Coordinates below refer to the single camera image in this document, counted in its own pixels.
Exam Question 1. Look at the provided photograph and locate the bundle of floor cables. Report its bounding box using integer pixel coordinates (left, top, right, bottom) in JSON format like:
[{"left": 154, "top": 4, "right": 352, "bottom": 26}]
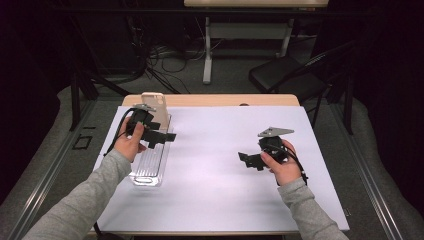
[{"left": 128, "top": 16, "right": 209, "bottom": 95}]

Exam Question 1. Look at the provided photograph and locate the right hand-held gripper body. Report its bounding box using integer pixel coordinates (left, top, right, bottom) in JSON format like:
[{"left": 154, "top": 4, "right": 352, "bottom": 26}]
[{"left": 257, "top": 126, "right": 296, "bottom": 165}]

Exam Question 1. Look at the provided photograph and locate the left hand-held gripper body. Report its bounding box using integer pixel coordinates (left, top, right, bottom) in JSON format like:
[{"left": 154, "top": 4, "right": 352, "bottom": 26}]
[{"left": 125, "top": 103, "right": 158, "bottom": 141}]

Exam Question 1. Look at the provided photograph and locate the person's right hand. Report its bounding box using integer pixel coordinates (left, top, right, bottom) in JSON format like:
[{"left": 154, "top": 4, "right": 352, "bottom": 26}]
[{"left": 260, "top": 139, "right": 303, "bottom": 187}]

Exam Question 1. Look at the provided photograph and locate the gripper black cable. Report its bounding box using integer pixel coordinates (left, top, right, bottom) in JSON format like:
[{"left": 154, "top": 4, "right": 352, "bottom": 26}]
[
  {"left": 103, "top": 107, "right": 136, "bottom": 158},
  {"left": 266, "top": 143, "right": 309, "bottom": 187}
]

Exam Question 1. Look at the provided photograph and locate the metal floor rail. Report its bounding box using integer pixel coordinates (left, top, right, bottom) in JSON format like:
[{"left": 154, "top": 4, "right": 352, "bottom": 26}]
[
  {"left": 6, "top": 99, "right": 96, "bottom": 240},
  {"left": 328, "top": 103, "right": 406, "bottom": 240}
]

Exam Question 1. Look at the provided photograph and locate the black metal stand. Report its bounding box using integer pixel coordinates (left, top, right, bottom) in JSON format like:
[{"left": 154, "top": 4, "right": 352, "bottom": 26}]
[{"left": 68, "top": 71, "right": 133, "bottom": 133}]

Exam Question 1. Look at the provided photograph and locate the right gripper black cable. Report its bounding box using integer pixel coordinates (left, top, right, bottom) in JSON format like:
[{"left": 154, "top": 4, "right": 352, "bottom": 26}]
[{"left": 266, "top": 143, "right": 309, "bottom": 187}]

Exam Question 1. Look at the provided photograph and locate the desk with white legs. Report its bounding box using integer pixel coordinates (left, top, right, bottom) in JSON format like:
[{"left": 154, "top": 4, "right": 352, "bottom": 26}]
[{"left": 183, "top": 0, "right": 330, "bottom": 85}]

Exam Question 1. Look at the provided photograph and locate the white table sheet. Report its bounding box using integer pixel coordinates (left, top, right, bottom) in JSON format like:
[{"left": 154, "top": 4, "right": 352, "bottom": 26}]
[{"left": 90, "top": 105, "right": 351, "bottom": 233}]

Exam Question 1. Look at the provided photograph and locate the beige phone case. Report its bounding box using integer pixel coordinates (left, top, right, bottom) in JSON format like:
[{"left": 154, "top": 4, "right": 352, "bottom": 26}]
[{"left": 141, "top": 91, "right": 171, "bottom": 132}]

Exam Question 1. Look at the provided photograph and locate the person's left hand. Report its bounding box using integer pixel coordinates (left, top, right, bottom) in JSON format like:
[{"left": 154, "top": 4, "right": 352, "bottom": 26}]
[{"left": 113, "top": 116, "right": 148, "bottom": 163}]

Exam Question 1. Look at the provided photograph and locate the clear phone case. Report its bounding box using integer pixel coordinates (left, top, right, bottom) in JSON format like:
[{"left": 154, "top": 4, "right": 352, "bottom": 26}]
[{"left": 128, "top": 113, "right": 173, "bottom": 188}]

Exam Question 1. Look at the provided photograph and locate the black metal post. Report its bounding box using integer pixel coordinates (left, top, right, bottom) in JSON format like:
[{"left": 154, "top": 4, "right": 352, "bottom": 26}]
[{"left": 343, "top": 74, "right": 355, "bottom": 136}]

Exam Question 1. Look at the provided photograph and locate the black chair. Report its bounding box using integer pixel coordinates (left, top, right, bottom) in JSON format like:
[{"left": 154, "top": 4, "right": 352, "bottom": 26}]
[{"left": 248, "top": 39, "right": 356, "bottom": 129}]

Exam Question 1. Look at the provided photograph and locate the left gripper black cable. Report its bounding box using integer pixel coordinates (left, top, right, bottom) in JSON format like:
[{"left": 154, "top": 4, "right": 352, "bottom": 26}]
[{"left": 103, "top": 107, "right": 136, "bottom": 158}]

